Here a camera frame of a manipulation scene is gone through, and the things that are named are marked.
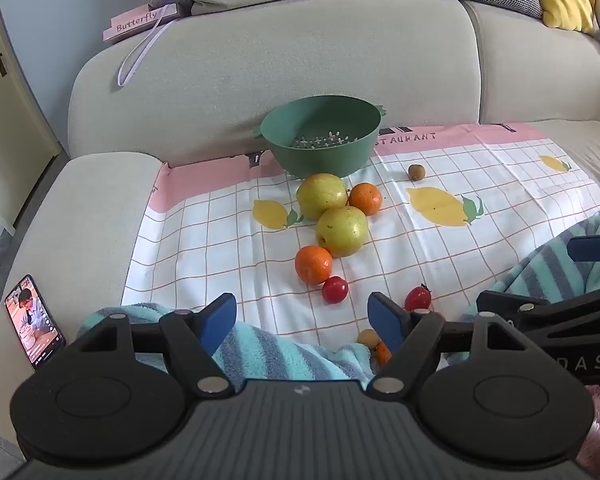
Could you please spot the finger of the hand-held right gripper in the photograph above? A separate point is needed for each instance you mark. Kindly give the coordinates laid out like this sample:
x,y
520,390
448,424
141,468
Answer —
x,y
595,248
510,302

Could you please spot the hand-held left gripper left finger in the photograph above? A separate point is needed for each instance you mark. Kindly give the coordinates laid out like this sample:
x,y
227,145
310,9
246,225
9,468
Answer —
x,y
219,317

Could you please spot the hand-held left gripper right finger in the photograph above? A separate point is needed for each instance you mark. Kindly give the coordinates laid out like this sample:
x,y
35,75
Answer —
x,y
384,317

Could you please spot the small yellow loquat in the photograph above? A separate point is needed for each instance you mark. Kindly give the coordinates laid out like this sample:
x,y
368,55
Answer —
x,y
366,337

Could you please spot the red strawberry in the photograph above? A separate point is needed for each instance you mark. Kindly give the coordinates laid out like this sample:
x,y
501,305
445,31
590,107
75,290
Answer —
x,y
417,300

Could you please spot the orange mandarin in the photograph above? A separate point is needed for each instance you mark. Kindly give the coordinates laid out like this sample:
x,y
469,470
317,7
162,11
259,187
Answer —
x,y
365,199
382,355
313,265

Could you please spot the red cherry tomato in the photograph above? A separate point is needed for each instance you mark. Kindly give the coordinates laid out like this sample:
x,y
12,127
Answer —
x,y
335,290

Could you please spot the yellow-green apple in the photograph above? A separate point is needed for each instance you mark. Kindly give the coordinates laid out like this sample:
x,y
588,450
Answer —
x,y
342,232
321,194

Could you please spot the brown longan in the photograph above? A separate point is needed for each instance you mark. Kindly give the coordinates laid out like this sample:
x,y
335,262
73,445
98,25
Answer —
x,y
416,172

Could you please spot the green colander bowl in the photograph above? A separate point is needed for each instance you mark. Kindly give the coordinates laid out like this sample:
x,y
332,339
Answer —
x,y
325,157

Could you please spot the lemon print checked tablecloth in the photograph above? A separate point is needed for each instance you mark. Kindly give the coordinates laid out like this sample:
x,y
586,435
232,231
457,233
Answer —
x,y
480,255

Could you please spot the person's striped teal clothing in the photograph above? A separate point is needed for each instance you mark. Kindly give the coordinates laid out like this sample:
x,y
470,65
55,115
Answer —
x,y
280,355

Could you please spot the smartphone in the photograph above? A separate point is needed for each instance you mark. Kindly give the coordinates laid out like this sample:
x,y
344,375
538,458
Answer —
x,y
32,322

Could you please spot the beige sofa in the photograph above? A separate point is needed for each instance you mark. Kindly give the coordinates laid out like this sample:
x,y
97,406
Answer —
x,y
280,60

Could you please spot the cream door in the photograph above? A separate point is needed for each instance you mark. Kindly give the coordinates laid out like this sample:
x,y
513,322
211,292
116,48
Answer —
x,y
15,135

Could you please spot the pink box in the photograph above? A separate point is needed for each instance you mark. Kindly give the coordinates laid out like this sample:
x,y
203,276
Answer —
x,y
135,23

